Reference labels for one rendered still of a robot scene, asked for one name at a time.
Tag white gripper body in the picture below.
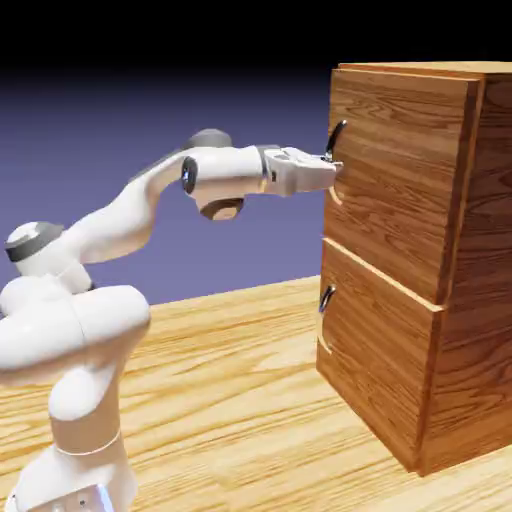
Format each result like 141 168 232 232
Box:
264 146 340 198

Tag long curved metal handle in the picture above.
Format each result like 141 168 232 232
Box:
321 119 348 207

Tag large wooden cabinet door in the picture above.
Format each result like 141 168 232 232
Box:
322 68 481 306

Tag small wooden cabinet door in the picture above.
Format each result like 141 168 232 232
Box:
315 237 444 473

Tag wooden cabinet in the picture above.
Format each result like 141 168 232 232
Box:
315 60 512 478

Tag short curved metal handle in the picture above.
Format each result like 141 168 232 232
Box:
317 284 337 356

